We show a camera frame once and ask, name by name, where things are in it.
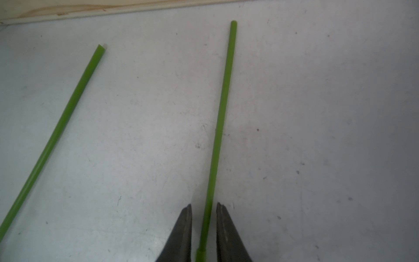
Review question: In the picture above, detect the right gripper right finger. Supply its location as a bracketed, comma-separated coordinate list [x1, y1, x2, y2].
[216, 203, 252, 262]

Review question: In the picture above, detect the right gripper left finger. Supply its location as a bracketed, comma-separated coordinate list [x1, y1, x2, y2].
[156, 204, 193, 262]

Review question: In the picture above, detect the white tulip flower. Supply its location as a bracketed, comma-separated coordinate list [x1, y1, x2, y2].
[195, 20, 237, 262]

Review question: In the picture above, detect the yellow tulip flower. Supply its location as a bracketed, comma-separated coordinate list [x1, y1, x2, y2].
[1, 44, 106, 240]

